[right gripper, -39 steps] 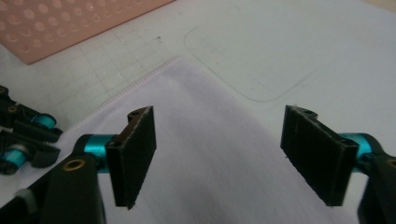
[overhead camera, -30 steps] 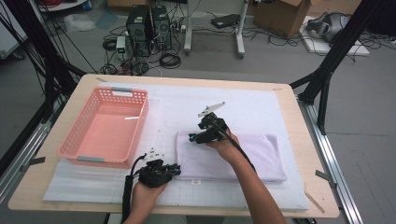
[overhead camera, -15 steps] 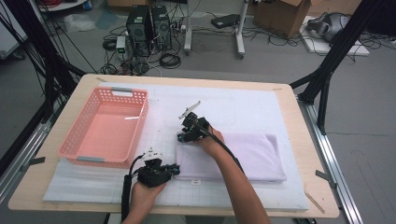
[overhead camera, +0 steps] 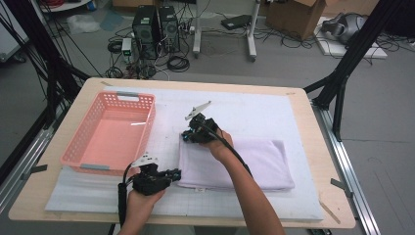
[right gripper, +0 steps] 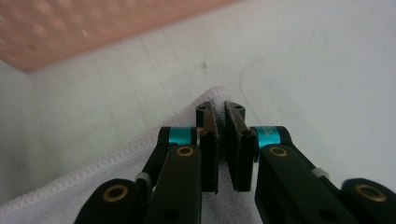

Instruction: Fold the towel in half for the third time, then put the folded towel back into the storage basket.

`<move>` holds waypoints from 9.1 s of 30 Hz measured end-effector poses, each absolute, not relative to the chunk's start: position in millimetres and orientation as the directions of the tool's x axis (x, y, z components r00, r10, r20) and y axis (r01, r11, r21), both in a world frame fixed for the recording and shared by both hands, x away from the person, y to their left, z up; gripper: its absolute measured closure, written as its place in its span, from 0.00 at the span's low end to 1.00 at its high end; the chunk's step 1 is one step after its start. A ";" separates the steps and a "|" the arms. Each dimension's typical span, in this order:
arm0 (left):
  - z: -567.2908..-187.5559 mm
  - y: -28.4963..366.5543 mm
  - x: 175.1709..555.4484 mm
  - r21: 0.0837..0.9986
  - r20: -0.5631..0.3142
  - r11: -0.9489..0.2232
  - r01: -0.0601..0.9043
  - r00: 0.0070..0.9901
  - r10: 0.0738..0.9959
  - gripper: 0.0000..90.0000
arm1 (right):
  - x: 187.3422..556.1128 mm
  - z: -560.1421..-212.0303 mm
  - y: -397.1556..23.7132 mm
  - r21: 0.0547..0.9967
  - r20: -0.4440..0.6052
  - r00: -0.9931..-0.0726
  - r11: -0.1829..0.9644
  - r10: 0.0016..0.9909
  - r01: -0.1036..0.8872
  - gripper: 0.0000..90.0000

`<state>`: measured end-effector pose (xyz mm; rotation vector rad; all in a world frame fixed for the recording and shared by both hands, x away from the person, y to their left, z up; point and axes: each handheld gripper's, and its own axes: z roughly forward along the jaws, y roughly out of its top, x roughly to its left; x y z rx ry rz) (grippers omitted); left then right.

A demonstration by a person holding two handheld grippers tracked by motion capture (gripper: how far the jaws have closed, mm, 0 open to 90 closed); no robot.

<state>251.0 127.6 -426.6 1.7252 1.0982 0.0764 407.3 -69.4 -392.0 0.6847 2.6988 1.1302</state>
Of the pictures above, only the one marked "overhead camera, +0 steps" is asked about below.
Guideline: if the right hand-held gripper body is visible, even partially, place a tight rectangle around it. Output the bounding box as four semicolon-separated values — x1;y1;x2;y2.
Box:
184;101;219;144

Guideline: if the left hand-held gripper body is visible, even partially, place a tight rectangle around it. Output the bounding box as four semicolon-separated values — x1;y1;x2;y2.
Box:
131;152;172;197

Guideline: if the pink plastic basket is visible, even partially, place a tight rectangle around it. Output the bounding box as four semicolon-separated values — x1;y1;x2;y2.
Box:
60;91;157;177

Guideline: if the lilac cat print towel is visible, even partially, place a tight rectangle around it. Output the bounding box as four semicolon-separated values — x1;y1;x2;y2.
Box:
177;138;297;193

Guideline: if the person's left hand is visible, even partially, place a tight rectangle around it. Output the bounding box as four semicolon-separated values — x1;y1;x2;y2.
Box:
124;189;166;221

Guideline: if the person's right hand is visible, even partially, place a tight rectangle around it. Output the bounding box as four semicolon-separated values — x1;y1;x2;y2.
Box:
202;129;235;164

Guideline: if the white foam grid mat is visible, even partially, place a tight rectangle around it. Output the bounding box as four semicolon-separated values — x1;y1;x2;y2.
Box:
44;85;324;220

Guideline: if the white power adapter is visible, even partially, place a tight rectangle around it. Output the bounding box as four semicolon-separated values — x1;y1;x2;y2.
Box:
120;37;133;64

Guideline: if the black computer tower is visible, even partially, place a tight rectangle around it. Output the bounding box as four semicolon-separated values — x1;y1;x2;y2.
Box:
158;5;181;54
131;5;161;61

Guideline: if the black flat device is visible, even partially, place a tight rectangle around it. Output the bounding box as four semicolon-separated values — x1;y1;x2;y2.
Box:
220;14;254;31

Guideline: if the blue sheet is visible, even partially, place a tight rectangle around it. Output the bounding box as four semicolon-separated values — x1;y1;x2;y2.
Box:
99;9;126;32

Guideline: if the brown cardboard box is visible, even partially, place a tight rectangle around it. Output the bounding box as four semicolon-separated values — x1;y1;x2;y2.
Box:
264;0;328;41

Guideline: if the clear plastic bag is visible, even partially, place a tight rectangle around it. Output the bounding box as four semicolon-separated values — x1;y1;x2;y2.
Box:
66;13;101;35

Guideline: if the white flat board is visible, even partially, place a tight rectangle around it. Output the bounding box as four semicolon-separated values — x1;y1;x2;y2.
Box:
314;16;389;60

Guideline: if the round white table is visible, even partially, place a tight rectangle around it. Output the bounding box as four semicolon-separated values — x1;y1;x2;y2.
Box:
38;0;93;14

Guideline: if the grey rounded device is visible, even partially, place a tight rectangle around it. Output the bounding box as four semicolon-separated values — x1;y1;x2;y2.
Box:
320;12;368;45

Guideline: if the white cabinet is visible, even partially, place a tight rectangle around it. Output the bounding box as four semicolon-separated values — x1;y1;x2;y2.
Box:
0;0;30;64

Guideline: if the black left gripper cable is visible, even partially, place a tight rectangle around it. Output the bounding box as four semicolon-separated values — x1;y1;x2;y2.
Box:
117;163;145;228

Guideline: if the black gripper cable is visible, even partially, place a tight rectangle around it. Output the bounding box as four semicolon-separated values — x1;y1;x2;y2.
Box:
201;118;254;177
117;163;145;228

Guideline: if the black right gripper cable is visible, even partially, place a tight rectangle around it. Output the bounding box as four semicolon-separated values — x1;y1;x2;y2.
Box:
201;118;254;177

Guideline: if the coiled black cable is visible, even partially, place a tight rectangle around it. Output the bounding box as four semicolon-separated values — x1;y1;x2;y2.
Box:
166;55;191;73

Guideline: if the white stand frame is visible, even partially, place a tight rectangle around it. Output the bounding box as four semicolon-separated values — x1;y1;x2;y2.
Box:
192;0;262;63

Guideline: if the grey metal bracket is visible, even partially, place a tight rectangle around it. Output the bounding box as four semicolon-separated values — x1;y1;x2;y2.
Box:
21;164;49;181
330;177;354;199

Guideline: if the aluminium rail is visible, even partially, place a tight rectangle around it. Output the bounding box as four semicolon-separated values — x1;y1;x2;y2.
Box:
0;107;63;213
310;100;382;235

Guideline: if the black frame post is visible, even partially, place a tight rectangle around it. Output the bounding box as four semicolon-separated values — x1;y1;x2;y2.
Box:
0;0;91;129
302;0;406;143

